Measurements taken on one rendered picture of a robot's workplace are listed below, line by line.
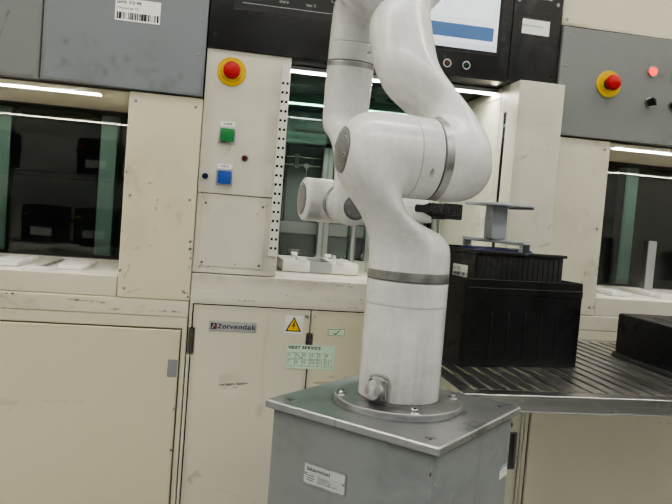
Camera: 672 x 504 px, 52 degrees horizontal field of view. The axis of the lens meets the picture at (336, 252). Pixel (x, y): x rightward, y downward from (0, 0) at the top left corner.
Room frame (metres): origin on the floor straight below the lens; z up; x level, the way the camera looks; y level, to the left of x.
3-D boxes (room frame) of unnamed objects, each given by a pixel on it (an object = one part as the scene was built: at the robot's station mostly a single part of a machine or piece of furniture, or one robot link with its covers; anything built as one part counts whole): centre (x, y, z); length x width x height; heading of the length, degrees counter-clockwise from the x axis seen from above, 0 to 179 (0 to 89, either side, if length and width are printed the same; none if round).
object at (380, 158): (1.01, -0.08, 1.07); 0.19 x 0.12 x 0.24; 109
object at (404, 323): (1.02, -0.11, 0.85); 0.19 x 0.19 x 0.18
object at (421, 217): (1.41, -0.12, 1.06); 0.11 x 0.10 x 0.07; 110
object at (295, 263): (2.00, 0.06, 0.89); 0.22 x 0.21 x 0.04; 10
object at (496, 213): (1.49, -0.34, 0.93); 0.24 x 0.20 x 0.32; 20
